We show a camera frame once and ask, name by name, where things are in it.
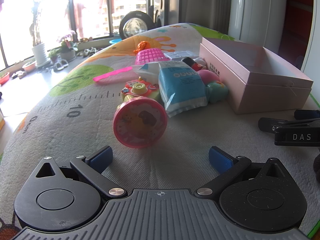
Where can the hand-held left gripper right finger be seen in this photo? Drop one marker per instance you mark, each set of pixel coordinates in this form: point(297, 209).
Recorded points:
point(221, 160)

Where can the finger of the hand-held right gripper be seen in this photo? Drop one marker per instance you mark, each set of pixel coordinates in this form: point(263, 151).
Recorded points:
point(307, 114)
point(287, 133)

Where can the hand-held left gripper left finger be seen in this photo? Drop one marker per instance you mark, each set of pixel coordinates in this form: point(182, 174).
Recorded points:
point(100, 158)

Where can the pink round toy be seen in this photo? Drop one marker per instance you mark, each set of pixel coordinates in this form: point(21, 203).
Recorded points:
point(140, 123)

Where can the pink cardboard box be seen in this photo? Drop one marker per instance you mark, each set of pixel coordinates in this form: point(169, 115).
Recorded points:
point(250, 80)

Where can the pink and green squishy toy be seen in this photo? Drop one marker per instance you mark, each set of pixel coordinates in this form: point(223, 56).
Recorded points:
point(216, 90)

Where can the blue and white packet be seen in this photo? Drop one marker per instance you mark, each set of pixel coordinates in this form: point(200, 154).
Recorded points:
point(181, 87)

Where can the white charger block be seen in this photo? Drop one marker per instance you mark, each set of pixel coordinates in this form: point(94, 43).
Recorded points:
point(180, 54)

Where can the orange plastic toy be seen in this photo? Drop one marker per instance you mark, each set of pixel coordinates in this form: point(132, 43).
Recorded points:
point(143, 45)

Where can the dark red cabinet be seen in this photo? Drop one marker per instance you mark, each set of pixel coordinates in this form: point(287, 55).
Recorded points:
point(297, 17)

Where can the white sandals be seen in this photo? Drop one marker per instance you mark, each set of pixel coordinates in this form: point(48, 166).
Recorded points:
point(61, 63)

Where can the small green potted plant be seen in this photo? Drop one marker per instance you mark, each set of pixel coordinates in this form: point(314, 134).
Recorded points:
point(53, 55)

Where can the pink flowers in pot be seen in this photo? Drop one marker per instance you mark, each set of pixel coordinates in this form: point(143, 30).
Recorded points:
point(67, 47)

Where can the shallow pink plant pot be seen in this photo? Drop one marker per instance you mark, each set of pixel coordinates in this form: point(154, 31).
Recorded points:
point(29, 66)

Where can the white cabinet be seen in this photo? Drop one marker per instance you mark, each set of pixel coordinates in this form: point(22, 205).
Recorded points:
point(255, 10)

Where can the blue basin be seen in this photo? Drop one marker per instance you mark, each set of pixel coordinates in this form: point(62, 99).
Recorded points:
point(115, 42)

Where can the potted tree in white pot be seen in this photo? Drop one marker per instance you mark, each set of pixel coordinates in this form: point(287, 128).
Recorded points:
point(39, 51)

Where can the red basin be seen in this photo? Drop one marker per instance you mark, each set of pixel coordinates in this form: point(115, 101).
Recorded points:
point(4, 78)

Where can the black-rimmed round glass door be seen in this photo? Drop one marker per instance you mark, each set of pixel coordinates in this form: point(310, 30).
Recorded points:
point(137, 25)

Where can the hanging red clothes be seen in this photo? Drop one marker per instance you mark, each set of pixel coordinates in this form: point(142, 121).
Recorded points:
point(77, 17)

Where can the grey curtain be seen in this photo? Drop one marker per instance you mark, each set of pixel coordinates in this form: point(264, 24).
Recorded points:
point(205, 2)

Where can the grey washing machine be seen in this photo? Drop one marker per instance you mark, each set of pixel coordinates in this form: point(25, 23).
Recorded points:
point(162, 5)

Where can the colourful toy camera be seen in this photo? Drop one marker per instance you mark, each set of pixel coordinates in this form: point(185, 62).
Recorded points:
point(147, 88)

